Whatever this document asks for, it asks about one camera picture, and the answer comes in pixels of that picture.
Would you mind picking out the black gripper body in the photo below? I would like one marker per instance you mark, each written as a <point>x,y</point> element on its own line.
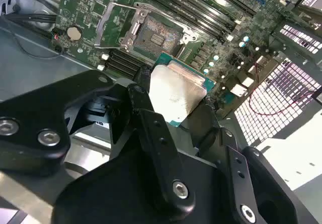
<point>120,191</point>

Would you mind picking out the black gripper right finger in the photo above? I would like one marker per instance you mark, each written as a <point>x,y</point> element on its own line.
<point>235,168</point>

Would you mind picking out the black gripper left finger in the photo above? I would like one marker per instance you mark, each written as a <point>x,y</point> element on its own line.
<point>32,113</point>

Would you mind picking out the silver CPU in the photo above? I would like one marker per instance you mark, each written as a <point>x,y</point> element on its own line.
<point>173,90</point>

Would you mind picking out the metal socket cover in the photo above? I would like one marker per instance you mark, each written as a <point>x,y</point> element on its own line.
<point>101,26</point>

